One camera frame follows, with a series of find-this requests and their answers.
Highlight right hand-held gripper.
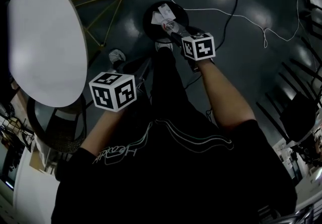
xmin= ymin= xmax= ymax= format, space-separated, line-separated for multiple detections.
xmin=171 ymin=26 xmax=216 ymax=73

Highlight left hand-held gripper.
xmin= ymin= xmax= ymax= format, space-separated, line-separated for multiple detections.
xmin=89 ymin=57 xmax=152 ymax=113

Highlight clear plastic bottle trash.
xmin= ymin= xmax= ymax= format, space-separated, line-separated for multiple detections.
xmin=161 ymin=18 xmax=181 ymax=35

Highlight white paper trash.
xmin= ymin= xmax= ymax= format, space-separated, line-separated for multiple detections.
xmin=157 ymin=3 xmax=176 ymax=19
xmin=150 ymin=12 xmax=164 ymax=25

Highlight black round trash bin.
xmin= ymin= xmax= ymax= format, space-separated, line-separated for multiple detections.
xmin=142 ymin=1 xmax=190 ymax=43

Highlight person's right forearm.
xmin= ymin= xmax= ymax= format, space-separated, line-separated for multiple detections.
xmin=198 ymin=58 xmax=257 ymax=128

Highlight person's left forearm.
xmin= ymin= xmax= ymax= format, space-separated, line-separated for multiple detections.
xmin=79 ymin=106 xmax=128 ymax=155

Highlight person's right white shoe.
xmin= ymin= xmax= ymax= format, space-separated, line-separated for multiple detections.
xmin=154 ymin=40 xmax=174 ymax=52

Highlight person's white shoe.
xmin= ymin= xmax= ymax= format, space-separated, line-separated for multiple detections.
xmin=154 ymin=40 xmax=174 ymax=52
xmin=108 ymin=48 xmax=126 ymax=70

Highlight person's left white shoe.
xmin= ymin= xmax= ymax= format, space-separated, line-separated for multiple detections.
xmin=108 ymin=48 xmax=126 ymax=70

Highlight person's black trousers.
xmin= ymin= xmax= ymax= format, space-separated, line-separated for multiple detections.
xmin=122 ymin=47 xmax=202 ymax=122

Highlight white round table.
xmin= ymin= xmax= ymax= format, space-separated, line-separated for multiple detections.
xmin=7 ymin=0 xmax=89 ymax=108

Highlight person's black t-shirt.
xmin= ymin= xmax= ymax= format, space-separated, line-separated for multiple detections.
xmin=51 ymin=107 xmax=298 ymax=224

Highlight white counter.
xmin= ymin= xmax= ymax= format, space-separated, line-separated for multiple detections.
xmin=12 ymin=142 xmax=61 ymax=224

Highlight black slatted chair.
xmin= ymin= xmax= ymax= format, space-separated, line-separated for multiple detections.
xmin=255 ymin=36 xmax=322 ymax=143

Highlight thin white cable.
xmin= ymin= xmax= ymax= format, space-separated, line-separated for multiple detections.
xmin=152 ymin=0 xmax=306 ymax=49

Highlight black power cable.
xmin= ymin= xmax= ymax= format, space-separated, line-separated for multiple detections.
xmin=213 ymin=0 xmax=242 ymax=51

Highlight gold wire table frame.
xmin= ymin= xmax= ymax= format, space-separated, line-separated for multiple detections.
xmin=71 ymin=0 xmax=125 ymax=48

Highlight black metal frame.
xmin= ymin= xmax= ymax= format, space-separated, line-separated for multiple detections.
xmin=299 ymin=0 xmax=322 ymax=37

